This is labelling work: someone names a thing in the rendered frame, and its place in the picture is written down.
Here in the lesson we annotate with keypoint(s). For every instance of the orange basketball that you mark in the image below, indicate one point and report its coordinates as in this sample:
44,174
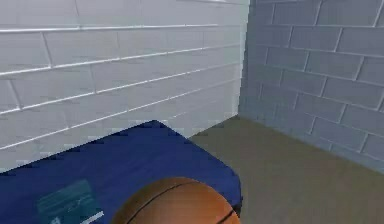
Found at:
176,203

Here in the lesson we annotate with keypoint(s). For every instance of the blue bed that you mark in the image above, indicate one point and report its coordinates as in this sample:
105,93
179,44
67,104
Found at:
126,160

